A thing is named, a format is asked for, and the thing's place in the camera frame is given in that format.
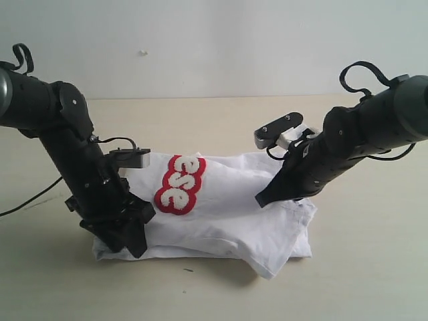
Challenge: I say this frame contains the white t-shirt red lettering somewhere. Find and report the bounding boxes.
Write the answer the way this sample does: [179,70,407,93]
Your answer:
[92,152,318,280]

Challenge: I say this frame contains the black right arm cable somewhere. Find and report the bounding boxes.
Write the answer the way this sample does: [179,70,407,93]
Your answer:
[339,61,419,161]

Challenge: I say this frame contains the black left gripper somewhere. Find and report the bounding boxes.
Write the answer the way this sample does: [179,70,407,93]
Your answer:
[63,146,155,258]

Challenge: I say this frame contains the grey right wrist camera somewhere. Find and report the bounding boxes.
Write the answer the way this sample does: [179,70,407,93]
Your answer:
[253,112,320,150]

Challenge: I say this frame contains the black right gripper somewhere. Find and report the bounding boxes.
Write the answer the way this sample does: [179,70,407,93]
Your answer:
[255,134,351,208]

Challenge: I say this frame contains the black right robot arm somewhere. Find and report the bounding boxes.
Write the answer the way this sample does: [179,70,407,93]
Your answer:
[254,75,427,207]

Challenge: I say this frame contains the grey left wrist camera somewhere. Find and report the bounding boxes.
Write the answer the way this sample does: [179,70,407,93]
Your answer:
[108,147,151,169]

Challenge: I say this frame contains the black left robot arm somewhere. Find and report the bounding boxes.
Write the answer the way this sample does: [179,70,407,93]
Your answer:
[1,68,155,257]

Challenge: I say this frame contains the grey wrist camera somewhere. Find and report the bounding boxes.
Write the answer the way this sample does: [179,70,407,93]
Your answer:
[108,147,151,169]
[253,112,320,150]

